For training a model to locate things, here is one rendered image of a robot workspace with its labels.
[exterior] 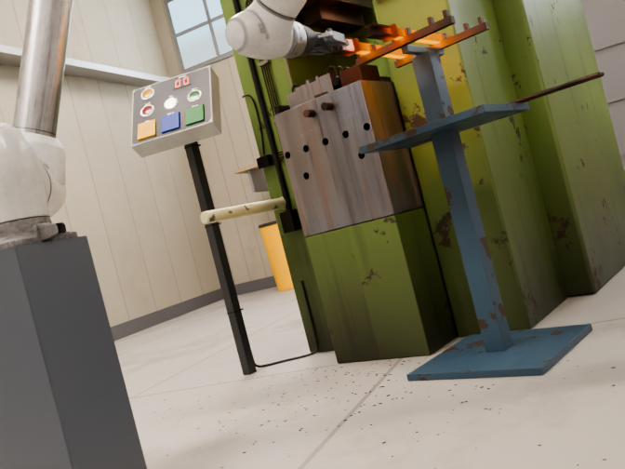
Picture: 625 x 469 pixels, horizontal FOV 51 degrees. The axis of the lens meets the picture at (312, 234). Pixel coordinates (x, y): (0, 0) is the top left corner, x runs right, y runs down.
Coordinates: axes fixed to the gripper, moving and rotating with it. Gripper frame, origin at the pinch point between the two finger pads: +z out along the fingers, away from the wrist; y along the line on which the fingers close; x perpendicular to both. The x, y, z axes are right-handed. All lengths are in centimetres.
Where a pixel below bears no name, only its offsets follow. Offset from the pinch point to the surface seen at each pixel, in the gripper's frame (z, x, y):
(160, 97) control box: 16, 18, -97
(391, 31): 5.2, -0.4, 12.7
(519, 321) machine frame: 49, -91, 8
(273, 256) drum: 292, -60, -321
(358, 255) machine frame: 28, -59, -32
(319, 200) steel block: 27, -37, -42
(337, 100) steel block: 27.6, -6.9, -25.1
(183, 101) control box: 17, 12, -87
